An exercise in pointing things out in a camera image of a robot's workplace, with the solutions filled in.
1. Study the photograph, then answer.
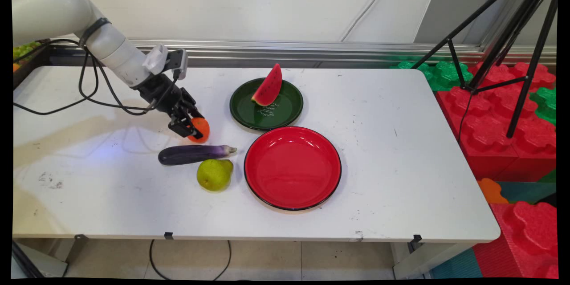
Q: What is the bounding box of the black floor cable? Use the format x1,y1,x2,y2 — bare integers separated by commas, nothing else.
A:
149,240,232,281

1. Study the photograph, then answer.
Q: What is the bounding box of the metal table leg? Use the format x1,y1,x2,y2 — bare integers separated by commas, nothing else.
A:
392,241,460,280
12,237,88,279

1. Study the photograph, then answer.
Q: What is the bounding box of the purple toy eggplant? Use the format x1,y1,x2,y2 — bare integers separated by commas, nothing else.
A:
158,144,237,166

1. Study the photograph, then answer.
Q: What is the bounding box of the small green foam block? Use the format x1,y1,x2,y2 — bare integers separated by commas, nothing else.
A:
529,87,558,126

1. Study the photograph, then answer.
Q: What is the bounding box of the green toy pear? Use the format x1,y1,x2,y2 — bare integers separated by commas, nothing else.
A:
197,159,234,192

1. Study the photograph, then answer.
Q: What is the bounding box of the red toy watermelon slice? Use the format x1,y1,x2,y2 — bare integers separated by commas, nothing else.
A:
251,63,283,107

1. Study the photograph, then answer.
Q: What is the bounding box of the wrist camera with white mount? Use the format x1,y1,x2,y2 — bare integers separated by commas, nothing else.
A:
142,44,188,80

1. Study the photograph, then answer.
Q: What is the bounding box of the black cable strap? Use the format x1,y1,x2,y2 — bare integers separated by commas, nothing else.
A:
79,17,112,50

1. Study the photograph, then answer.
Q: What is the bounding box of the dark green enamel plate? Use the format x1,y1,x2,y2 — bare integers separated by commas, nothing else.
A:
229,77,304,131

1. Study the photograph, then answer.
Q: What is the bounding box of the black tray with toy fruit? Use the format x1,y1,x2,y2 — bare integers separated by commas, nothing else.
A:
12,39,50,90

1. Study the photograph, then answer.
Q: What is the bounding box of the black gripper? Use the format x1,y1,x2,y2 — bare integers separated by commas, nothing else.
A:
133,74,205,139

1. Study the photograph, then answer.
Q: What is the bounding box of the orange toy mandarin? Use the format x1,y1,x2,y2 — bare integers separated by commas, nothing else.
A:
187,117,210,144

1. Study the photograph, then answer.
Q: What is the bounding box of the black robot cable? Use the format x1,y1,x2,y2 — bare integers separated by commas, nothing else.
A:
13,38,101,116

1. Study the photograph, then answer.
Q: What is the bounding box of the black camera cable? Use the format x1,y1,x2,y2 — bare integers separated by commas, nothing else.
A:
89,51,181,116

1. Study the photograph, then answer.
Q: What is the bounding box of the red enamel plate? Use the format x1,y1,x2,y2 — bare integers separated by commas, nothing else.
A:
244,126,342,211

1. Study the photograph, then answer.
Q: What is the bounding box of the aluminium wall rail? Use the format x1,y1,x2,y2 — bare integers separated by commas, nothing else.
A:
49,38,557,70

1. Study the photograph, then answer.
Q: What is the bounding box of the black camera tripod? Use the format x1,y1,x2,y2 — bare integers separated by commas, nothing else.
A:
412,0,558,138

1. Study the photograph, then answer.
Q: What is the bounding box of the orange foam piece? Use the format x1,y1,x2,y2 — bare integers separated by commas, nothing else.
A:
477,178,509,205

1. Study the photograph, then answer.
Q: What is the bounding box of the large red foam block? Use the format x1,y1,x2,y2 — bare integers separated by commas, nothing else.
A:
472,201,559,279

